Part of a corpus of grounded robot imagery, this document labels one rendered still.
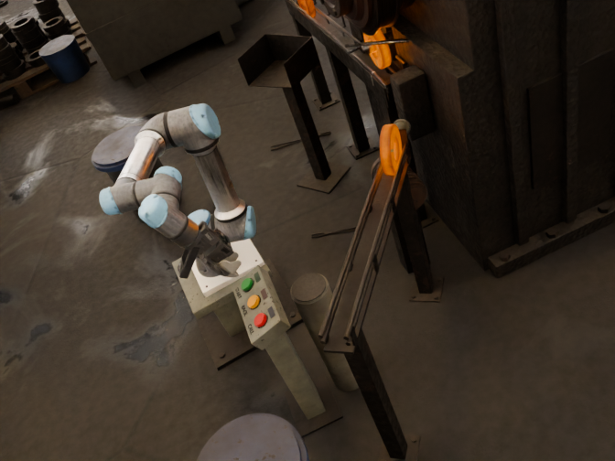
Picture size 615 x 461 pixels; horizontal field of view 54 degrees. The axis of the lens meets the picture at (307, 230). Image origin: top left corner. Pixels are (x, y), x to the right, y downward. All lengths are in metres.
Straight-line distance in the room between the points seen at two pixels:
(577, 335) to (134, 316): 1.81
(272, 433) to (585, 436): 0.94
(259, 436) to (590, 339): 1.15
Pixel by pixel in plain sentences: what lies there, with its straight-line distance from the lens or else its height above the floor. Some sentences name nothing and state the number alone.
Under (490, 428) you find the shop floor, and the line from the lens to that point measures 2.09.
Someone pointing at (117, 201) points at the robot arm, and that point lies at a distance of 1.69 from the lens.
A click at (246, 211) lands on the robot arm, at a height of 0.53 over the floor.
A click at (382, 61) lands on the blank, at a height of 0.78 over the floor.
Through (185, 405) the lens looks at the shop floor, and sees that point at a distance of 2.45.
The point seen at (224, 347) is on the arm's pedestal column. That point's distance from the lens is 2.49.
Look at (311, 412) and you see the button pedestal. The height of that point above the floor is 0.04.
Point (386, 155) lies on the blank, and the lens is 1.84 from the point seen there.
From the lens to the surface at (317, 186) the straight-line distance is 2.99.
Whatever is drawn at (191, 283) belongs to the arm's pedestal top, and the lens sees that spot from 2.38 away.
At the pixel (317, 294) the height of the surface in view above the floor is 0.52.
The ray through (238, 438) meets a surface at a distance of 1.75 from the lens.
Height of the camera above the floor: 1.87
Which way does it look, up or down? 42 degrees down
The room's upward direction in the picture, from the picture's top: 23 degrees counter-clockwise
